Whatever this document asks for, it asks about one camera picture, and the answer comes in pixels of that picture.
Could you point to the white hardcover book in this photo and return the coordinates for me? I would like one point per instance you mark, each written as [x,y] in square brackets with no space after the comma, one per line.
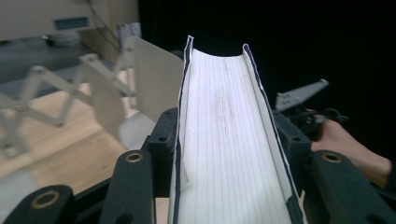
[227,140]

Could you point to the grey expandable metal book stand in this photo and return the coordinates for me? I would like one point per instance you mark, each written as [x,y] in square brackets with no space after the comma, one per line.
[155,77]

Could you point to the dark cabinet label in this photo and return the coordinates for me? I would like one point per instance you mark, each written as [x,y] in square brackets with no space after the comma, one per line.
[71,23]

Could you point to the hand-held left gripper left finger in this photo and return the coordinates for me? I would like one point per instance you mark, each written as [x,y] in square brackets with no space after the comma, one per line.
[163,149]

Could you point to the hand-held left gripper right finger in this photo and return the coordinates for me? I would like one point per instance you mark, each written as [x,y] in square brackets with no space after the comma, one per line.
[295,149]

